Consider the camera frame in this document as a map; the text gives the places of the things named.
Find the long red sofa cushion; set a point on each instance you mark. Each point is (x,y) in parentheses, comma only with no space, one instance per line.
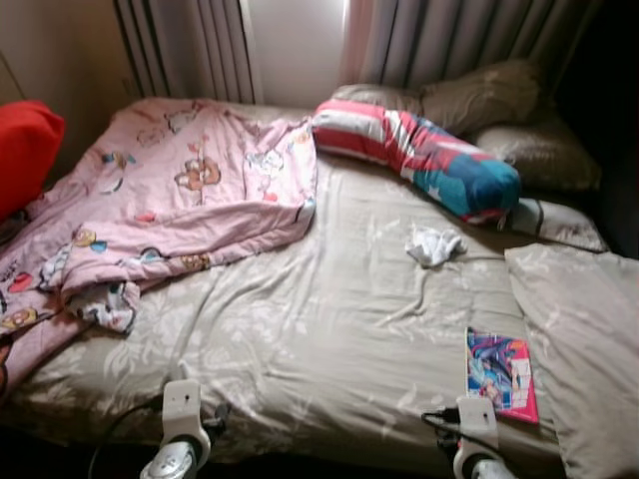
(28,155)

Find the bed with beige sheet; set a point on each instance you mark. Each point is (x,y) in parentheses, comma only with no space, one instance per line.
(300,329)

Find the large beige leaf-print pillow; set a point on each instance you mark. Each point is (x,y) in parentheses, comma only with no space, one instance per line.
(589,339)

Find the flat beige leaf-print pillow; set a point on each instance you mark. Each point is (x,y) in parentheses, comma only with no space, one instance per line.
(569,225)

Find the striped red blue bolster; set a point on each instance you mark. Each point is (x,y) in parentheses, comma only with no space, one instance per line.
(429,160)

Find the pink cartoon print quilt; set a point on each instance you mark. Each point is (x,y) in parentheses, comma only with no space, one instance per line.
(180,190)

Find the white crumpled cloth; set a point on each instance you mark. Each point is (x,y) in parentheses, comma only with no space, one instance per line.
(432,246)

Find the colourful cartoon book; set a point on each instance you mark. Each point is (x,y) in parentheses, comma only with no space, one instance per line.
(499,374)

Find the grey striped curtain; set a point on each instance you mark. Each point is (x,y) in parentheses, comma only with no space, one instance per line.
(190,45)
(449,40)

